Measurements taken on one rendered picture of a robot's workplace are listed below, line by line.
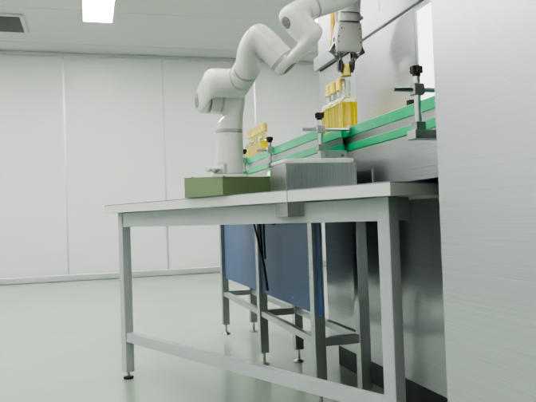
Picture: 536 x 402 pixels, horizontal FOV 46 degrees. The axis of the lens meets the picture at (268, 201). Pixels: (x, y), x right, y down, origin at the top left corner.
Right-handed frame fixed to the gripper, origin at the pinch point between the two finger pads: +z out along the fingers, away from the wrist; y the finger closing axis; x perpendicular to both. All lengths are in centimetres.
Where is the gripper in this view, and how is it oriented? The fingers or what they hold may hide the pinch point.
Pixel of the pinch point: (345, 66)
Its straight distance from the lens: 229.8
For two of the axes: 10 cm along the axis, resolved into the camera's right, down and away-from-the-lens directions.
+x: 2.8, 2.2, -9.3
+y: -9.6, 0.2, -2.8
